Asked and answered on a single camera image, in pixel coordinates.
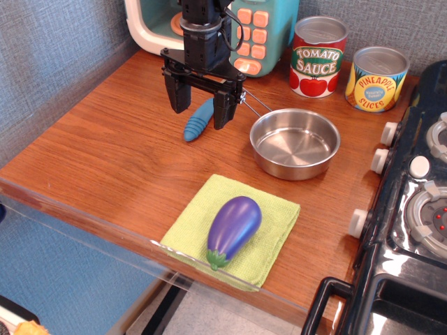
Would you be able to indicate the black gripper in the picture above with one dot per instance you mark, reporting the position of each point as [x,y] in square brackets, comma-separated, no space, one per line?
[204,64]

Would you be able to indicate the purple toy eggplant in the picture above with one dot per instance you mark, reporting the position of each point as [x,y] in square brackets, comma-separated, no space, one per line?
[234,225]

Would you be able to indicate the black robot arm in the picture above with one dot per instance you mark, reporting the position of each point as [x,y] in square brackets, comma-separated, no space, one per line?
[205,12]

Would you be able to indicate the yellow-green cloth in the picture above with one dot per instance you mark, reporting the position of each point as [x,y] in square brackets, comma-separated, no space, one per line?
[186,240]

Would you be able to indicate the teal toy microwave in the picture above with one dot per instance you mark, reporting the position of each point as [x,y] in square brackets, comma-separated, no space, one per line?
[266,27]

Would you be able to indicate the small steel pan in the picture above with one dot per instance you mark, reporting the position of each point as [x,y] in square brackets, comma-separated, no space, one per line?
[293,144]

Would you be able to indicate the tomato sauce can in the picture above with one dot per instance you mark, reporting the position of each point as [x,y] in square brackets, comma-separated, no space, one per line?
[317,53]

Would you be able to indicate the pineapple slices can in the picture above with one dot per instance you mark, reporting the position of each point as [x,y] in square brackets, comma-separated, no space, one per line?
[376,78]

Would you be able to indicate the white stove knob middle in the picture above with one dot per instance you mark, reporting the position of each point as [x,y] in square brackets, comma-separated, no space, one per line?
[379,160]

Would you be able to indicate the white stove knob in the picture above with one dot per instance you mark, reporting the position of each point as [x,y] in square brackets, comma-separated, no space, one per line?
[379,160]
[388,133]
[357,223]

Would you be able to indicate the white stove knob rear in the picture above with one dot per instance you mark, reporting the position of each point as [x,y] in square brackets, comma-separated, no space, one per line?
[388,133]

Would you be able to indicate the white stove knob front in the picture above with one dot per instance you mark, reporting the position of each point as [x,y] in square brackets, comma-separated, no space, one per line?
[357,223]

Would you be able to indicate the clear acrylic table edge guard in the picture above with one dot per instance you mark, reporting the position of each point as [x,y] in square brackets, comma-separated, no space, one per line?
[150,248]

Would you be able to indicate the black toy stove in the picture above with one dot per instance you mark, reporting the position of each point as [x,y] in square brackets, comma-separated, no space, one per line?
[399,283]

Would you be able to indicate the orange object bottom corner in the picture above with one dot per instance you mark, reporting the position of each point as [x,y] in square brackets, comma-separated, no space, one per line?
[30,328]

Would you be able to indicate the blue handled metal spoon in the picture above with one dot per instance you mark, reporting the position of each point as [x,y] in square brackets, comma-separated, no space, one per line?
[199,120]

